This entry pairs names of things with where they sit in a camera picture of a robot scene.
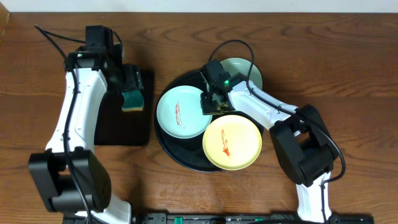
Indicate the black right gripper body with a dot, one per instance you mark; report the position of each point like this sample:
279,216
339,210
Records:
209,106

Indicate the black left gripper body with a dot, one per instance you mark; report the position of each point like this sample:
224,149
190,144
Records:
126,80

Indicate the green and yellow sponge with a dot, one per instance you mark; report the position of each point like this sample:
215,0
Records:
133,101

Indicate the light blue plate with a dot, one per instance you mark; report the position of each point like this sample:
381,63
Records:
179,112

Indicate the yellow plate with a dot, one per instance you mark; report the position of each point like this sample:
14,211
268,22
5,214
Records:
232,142

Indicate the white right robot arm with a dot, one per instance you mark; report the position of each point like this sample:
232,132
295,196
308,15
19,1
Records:
303,145

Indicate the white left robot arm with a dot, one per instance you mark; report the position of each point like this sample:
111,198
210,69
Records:
68,176

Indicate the black rectangular tray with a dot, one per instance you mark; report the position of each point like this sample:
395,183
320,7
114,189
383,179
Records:
118,128

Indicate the pale green plate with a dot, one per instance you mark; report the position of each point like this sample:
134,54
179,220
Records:
240,66

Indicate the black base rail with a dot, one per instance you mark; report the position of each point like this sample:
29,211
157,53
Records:
162,218

